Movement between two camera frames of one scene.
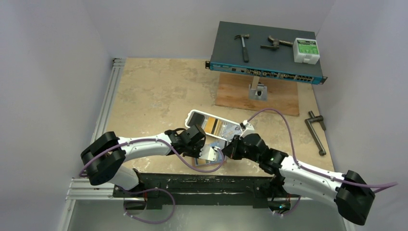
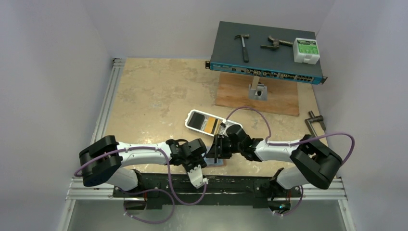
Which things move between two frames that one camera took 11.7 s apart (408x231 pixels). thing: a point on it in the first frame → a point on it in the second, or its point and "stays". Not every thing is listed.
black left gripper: (200, 143) → (199, 161)
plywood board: (233, 91) stays
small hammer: (245, 52) stays
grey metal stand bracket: (257, 91) stays
